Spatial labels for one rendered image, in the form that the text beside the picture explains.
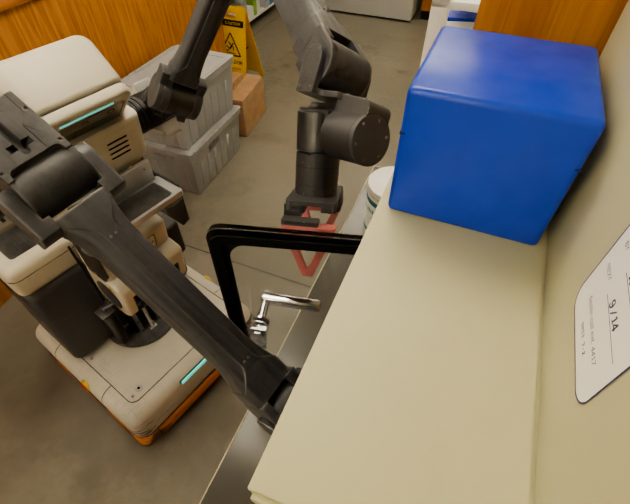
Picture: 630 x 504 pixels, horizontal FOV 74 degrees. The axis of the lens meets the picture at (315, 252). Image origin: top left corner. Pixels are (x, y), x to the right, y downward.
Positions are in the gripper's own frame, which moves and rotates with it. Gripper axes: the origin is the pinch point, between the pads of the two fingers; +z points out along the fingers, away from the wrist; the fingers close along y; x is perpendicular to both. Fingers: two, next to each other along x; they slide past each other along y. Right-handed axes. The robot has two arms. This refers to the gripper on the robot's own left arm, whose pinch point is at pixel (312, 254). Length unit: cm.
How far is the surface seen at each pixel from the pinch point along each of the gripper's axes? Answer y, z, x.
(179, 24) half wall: 231, -52, 122
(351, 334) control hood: -35.0, -10.3, -6.6
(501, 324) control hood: -33.3, -11.0, -14.8
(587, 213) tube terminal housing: -31.7, -17.2, -18.2
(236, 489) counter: -8.0, 39.7, 9.7
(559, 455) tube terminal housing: -40.9, -9.6, -15.3
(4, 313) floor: 100, 89, 162
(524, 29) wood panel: -14.5, -27.6, -18.1
